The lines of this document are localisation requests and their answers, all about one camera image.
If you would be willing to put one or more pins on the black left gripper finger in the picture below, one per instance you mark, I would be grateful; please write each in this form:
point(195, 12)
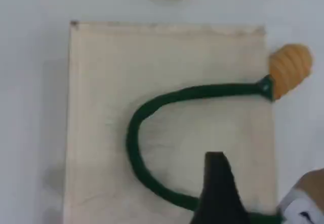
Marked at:
point(219, 196)

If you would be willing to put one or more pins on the striped bread roll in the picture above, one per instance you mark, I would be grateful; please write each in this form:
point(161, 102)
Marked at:
point(291, 67)

